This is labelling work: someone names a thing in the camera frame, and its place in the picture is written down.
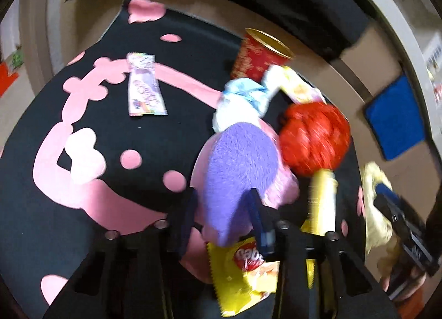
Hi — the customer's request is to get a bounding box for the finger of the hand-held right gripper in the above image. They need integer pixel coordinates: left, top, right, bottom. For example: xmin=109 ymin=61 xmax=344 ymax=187
xmin=373 ymin=184 xmax=408 ymax=233

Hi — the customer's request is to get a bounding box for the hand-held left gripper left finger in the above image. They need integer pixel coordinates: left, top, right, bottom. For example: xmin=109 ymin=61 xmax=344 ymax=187
xmin=43 ymin=190 xmax=201 ymax=319

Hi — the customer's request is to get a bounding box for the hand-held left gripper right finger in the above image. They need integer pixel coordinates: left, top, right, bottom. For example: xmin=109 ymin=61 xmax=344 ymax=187
xmin=243 ymin=188 xmax=401 ymax=319

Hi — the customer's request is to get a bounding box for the pale yellow plush toy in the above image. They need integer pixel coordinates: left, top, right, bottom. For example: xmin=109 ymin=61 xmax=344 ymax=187
xmin=359 ymin=162 xmax=404 ymax=271

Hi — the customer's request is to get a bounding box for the purple pink plush toy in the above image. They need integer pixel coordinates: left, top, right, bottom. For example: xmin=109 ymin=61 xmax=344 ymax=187
xmin=183 ymin=122 xmax=301 ymax=285

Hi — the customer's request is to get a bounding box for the white blue wrapper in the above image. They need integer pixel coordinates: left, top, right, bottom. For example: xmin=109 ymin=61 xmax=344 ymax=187
xmin=212 ymin=78 xmax=277 ymax=133

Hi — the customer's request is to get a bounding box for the red paper cup gold rim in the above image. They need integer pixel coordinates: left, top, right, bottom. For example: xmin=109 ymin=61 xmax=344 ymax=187
xmin=230 ymin=28 xmax=294 ymax=81

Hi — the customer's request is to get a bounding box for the person's right hand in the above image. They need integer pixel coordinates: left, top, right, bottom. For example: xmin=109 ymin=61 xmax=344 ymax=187
xmin=382 ymin=264 xmax=428 ymax=303

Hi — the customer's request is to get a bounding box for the yellow chips packet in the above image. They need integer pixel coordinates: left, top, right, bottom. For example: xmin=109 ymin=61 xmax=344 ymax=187
xmin=206 ymin=236 xmax=280 ymax=318

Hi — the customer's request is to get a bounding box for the blue cloth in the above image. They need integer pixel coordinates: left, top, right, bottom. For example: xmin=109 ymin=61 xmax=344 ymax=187
xmin=362 ymin=74 xmax=427 ymax=161

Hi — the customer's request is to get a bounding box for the yellow white snack wrapper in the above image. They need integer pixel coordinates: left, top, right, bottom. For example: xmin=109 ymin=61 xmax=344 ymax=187
xmin=262 ymin=65 xmax=327 ymax=106

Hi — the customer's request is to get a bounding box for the purple white snack wrapper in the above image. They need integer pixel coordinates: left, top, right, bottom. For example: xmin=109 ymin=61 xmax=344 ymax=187
xmin=126 ymin=53 xmax=168 ymax=117

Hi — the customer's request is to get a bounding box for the black mat with pink pattern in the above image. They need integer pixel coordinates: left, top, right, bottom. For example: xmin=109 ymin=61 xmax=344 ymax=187
xmin=0 ymin=0 xmax=370 ymax=319

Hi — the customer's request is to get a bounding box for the red floor mat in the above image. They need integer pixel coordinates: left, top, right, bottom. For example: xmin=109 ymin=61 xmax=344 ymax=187
xmin=0 ymin=60 xmax=21 ymax=99

